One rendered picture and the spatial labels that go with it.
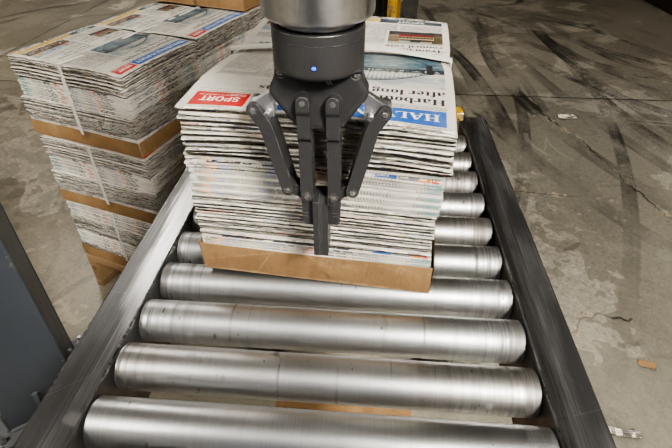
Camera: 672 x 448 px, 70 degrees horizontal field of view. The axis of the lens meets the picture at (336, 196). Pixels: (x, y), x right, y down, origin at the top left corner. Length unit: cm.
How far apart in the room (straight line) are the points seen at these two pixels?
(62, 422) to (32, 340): 84
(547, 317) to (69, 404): 52
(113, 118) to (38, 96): 26
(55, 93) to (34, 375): 71
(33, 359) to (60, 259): 71
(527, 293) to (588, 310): 121
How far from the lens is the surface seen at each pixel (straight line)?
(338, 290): 61
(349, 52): 38
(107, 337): 61
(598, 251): 210
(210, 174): 55
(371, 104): 42
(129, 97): 126
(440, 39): 72
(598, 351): 174
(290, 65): 38
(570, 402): 56
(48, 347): 142
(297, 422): 50
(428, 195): 51
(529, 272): 67
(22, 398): 153
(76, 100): 140
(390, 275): 58
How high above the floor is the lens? 124
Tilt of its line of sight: 35 degrees down
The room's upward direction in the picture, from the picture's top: straight up
